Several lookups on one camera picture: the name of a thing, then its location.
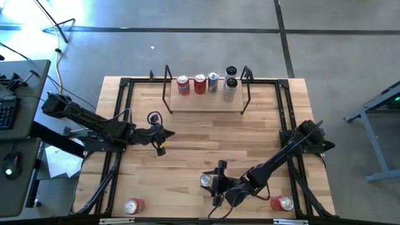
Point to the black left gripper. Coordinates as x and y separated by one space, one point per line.
150 134

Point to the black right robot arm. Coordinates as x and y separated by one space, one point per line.
281 156

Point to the red cola can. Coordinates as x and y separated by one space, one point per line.
200 86

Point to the grey desk top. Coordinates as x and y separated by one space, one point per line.
31 106
15 197

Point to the white paper sheet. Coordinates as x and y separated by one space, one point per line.
62 165

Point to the black computer mouse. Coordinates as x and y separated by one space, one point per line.
14 162

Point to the dark box green light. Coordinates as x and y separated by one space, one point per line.
393 93

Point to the black metal shelf bracket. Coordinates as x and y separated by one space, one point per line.
163 93
249 93

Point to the tall white can black lid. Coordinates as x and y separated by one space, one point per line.
231 71
229 93

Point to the yellow tape label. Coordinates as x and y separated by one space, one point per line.
163 145

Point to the black floor stand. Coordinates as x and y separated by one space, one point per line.
55 23

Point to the black desk clamp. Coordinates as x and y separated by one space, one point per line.
15 83

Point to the table edge camera mount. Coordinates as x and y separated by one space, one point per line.
203 221

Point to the red soda can blue label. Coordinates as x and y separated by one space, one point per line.
139 206
183 87

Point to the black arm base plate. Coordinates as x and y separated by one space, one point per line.
327 145
100 147

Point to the blue energy drink can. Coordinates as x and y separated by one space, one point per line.
213 83

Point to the blue metal table frame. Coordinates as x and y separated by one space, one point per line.
382 175

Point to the silver metal bracket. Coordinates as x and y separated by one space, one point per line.
115 221
290 222

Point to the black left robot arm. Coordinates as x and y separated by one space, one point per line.
87 120

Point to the black keyboard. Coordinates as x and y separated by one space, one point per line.
7 112

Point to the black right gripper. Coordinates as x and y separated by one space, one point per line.
232 189

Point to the black aluminium rig frame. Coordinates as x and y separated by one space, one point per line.
125 82

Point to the slim silver blue can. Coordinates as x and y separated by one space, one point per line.
205 180

